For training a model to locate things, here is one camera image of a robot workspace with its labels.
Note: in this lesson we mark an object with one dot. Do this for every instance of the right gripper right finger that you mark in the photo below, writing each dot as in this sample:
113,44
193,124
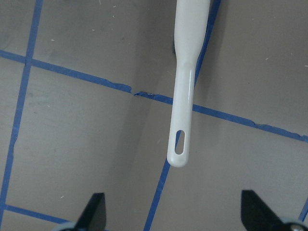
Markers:
256,215

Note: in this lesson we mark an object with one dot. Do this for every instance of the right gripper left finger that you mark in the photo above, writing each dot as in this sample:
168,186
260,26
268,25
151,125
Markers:
93,217

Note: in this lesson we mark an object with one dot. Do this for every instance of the white hand brush black bristles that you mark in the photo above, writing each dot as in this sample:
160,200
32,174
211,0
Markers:
189,33

